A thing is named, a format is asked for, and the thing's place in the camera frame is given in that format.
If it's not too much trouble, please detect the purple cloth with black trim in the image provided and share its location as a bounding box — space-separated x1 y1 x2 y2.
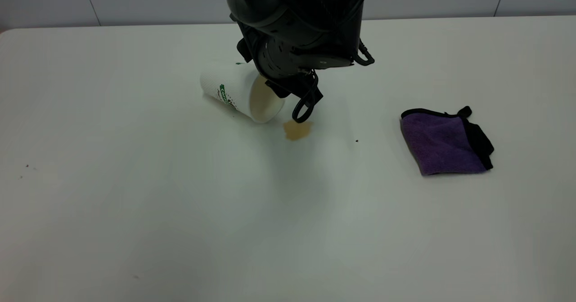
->
400 106 495 177

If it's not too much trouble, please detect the black looped cable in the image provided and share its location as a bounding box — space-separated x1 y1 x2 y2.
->
292 70 324 124

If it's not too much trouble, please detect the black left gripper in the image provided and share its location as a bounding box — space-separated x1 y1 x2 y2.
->
265 69 324 110

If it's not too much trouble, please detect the brown coffee spill stain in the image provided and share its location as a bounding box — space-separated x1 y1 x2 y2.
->
283 119 315 142

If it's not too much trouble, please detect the white paper coffee cup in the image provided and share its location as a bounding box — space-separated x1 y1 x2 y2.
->
200 63 285 124

